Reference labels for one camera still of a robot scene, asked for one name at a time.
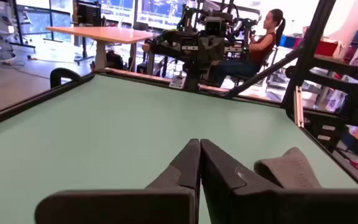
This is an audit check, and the person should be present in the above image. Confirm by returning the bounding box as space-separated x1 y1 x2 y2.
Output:
208 8 287 88

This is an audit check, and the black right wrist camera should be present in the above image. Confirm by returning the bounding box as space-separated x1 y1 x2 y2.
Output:
204 17 227 37

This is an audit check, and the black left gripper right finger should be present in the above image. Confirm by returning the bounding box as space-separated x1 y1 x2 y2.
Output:
200 138 358 224

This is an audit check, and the wooden desk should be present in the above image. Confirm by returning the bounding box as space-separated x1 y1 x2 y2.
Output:
45 26 155 72

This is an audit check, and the black table clamp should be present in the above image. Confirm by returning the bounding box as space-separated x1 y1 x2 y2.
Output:
49 67 83 89

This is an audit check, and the green table mat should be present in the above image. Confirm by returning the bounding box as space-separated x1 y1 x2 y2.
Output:
0 73 358 224

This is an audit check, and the red box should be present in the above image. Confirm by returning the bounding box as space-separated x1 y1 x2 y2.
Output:
314 40 339 57

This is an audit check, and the grey towel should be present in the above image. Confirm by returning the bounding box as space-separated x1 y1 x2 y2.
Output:
253 146 323 190

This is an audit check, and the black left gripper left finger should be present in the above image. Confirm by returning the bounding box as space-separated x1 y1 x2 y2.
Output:
34 138 201 224

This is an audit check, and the silver frame bracket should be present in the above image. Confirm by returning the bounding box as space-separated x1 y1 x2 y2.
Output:
293 86 305 128

